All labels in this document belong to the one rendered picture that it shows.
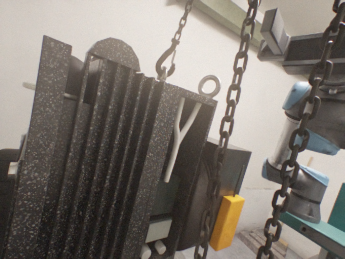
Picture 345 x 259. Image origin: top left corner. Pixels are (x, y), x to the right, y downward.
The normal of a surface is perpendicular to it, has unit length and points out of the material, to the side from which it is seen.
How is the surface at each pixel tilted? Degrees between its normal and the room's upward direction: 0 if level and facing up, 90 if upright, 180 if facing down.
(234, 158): 90
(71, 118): 90
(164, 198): 90
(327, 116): 92
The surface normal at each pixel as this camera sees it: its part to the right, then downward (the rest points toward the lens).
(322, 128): -0.62, -0.04
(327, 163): -0.86, -0.16
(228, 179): 0.54, 0.24
